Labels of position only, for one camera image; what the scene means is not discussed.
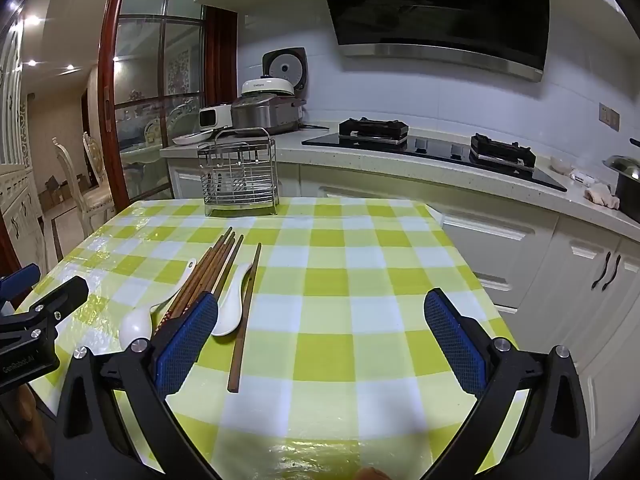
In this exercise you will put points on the single wooden chopstick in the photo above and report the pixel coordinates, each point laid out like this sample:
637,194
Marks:
245,320

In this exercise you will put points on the green checked tablecloth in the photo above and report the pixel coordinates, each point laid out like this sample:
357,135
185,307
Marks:
350,285

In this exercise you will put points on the black pot with metal lid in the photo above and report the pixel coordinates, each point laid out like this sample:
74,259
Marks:
627,190

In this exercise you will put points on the small white packet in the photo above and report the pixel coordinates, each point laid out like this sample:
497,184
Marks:
581,177

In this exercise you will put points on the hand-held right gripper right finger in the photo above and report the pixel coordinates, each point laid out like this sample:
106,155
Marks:
452,340

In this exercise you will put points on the red framed glass sliding door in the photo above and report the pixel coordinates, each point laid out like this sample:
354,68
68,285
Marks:
145,60

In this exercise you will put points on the beige rag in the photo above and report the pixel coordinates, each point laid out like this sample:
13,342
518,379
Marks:
602,196

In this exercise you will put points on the white ornate display cabinet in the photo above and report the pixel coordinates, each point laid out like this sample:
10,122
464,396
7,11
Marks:
20,200

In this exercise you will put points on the small white bowl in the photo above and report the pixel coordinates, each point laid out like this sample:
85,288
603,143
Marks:
561,164

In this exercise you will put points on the white plate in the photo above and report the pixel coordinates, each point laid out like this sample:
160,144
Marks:
192,137

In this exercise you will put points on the bundle of wooden chopsticks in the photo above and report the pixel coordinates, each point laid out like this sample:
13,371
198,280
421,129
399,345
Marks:
210,270

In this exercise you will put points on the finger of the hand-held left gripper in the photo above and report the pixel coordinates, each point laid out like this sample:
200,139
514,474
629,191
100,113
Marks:
65,295
22,277

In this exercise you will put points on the black glass gas cooktop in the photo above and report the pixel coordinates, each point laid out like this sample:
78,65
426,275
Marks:
440,152

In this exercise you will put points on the grey rice cooker open lid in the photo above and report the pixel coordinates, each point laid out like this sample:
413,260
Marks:
285,62

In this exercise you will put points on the black burner grate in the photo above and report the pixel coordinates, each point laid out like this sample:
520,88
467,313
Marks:
372,127
502,150

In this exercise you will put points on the silver cooker white lid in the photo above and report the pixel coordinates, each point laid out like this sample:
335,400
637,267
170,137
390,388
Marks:
260,115

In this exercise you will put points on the white kitchen base cabinets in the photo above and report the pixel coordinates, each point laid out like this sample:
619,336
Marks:
550,260

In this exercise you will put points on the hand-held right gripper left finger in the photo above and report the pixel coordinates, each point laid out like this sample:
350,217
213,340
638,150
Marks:
187,340

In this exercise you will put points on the small white appliance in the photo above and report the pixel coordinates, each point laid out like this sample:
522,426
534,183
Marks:
215,116

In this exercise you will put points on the cardboard boxes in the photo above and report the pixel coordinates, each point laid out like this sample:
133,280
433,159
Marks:
57,186

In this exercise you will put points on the wall socket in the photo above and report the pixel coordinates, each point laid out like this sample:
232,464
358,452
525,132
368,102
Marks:
609,116

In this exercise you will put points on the round dining table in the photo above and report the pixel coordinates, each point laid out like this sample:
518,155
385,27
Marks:
140,156

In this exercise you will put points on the black range hood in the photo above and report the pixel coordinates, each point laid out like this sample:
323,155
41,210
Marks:
430,0

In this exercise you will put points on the grey cooktop knob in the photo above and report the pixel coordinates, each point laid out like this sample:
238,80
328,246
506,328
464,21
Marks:
456,151
422,146

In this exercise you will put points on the white ceramic spoon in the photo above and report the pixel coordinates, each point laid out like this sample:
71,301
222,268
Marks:
227,317
135,329

